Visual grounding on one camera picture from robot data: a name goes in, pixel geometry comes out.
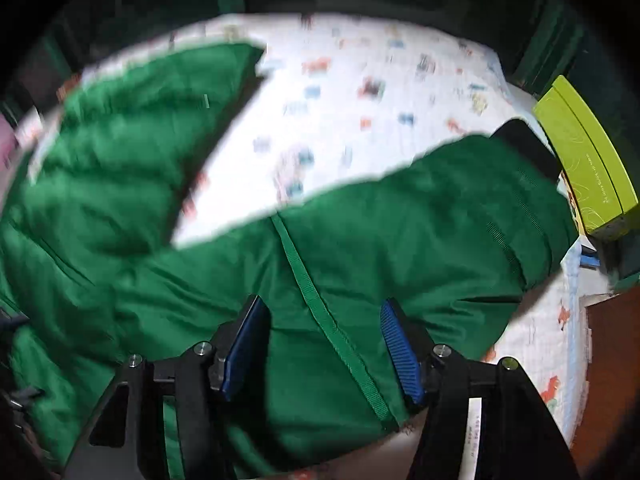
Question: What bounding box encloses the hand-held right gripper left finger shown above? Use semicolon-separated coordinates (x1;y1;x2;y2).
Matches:
62;294;272;480

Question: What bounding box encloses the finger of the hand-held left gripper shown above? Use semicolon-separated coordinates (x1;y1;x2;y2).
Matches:
9;386;45;407
0;309;30;334

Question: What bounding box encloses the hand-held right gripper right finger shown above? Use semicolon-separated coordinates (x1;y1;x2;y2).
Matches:
380;298;582;480

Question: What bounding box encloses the green puffer jacket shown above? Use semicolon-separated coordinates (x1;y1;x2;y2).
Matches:
0;42;581;480

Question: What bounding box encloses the brown wooden furniture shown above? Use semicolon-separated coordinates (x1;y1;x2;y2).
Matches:
582;272;640;411

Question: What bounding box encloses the white printed bed quilt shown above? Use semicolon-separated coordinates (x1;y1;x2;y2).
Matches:
15;12;588;480

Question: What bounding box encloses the lime green box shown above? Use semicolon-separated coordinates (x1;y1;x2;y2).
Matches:
532;75;633;241

